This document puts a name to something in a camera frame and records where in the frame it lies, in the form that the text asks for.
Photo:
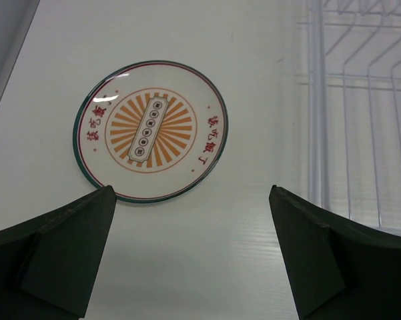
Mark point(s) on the white wire dish rack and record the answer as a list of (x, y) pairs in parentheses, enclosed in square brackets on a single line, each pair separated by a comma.
[(351, 74)]

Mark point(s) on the sunburst pattern plate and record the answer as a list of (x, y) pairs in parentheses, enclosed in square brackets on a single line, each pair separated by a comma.
[(152, 130)]

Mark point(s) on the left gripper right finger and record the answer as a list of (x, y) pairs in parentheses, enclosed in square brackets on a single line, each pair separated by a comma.
[(337, 268)]

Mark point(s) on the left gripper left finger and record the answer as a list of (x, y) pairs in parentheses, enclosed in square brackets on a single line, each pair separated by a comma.
[(49, 264)]

